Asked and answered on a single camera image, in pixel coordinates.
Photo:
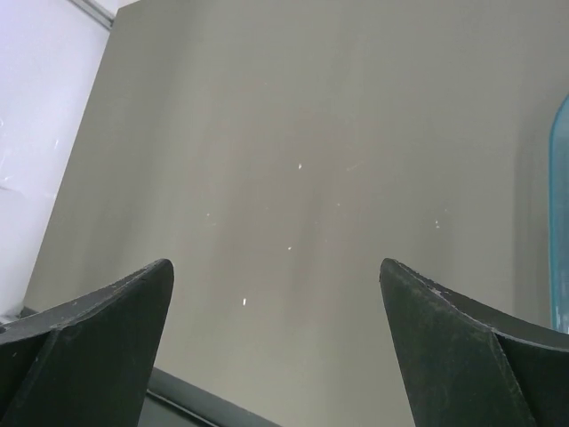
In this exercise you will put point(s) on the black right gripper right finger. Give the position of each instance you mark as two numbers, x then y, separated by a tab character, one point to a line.
464	363

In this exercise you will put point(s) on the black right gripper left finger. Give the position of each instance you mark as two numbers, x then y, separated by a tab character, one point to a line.
86	362

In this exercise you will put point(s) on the teal transparent plastic bin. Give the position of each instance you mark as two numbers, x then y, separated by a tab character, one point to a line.
558	219

